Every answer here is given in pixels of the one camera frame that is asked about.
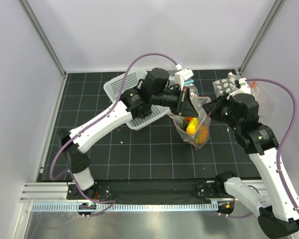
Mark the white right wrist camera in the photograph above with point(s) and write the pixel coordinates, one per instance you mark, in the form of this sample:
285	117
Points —
242	87

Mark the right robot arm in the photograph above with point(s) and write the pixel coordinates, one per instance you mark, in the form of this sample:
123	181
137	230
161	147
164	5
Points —
278	213

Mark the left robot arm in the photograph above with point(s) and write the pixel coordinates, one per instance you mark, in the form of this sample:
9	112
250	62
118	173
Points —
76	142

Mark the orange toy pineapple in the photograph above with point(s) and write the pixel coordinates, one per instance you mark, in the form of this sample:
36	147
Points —
201	136

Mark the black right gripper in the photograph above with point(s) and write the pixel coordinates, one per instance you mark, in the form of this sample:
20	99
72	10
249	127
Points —
212	108

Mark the pink-zipper clear zip bag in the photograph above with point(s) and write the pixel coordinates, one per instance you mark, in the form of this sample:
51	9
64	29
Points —
203	119

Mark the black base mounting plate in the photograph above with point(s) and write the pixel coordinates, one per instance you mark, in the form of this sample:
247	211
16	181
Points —
158	191

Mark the orange-zipper clear zip bag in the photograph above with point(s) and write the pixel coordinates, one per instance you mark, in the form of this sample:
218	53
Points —
267	103

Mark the yellow toy banana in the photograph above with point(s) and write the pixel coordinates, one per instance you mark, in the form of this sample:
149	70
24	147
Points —
192	127

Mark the white perforated plastic basket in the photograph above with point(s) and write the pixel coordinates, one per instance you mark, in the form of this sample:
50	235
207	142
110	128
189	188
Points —
143	113

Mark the slotted cable duct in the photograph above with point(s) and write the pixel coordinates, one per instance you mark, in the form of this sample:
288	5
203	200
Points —
90	207

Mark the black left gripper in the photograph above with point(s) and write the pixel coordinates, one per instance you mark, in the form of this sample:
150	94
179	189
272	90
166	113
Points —
184	101

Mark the white-dotted clear zip bag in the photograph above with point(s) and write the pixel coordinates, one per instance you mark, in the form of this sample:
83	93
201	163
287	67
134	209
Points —
226	85

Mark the aluminium frame rail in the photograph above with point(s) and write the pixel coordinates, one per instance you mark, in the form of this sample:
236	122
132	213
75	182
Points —
44	192

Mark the blue-zipper clear zip bag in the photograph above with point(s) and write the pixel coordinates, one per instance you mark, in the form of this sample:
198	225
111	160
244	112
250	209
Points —
186	83

